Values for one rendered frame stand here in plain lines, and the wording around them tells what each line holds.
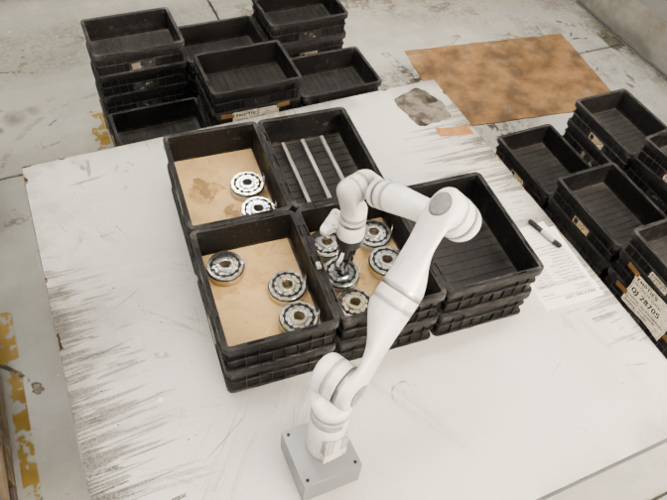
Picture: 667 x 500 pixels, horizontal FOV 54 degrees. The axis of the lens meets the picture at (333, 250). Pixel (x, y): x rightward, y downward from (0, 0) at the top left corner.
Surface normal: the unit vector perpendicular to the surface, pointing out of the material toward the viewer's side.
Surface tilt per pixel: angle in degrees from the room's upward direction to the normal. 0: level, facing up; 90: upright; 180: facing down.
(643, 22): 90
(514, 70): 0
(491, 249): 0
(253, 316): 0
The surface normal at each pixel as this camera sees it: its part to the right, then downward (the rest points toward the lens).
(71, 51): 0.07, -0.63
